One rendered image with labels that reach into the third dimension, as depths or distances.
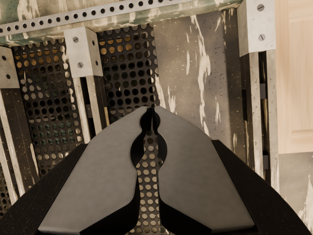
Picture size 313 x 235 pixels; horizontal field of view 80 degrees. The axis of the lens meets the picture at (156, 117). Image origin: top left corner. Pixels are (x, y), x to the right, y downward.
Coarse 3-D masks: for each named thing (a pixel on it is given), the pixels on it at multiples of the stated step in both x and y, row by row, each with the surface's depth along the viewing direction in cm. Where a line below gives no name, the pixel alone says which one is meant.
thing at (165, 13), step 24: (0, 0) 52; (24, 0) 52; (48, 0) 51; (72, 0) 50; (96, 0) 49; (120, 0) 49; (216, 0) 46; (240, 0) 46; (0, 24) 54; (72, 24) 51; (96, 24) 50; (120, 24) 52
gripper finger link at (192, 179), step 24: (168, 120) 10; (168, 144) 8; (192, 144) 8; (168, 168) 7; (192, 168) 7; (216, 168) 7; (168, 192) 6; (192, 192) 6; (216, 192) 6; (168, 216) 6; (192, 216) 6; (216, 216) 6; (240, 216) 6
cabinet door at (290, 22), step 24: (288, 0) 47; (312, 0) 46; (288, 24) 48; (312, 24) 47; (288, 48) 48; (312, 48) 48; (288, 72) 49; (312, 72) 49; (288, 96) 50; (312, 96) 50; (288, 120) 51; (312, 120) 51; (288, 144) 52; (312, 144) 51
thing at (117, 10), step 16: (128, 0) 48; (144, 0) 47; (160, 0) 47; (176, 0) 46; (192, 0) 46; (48, 16) 51; (64, 16) 50; (80, 16) 50; (96, 16) 49; (0, 32) 53; (16, 32) 53
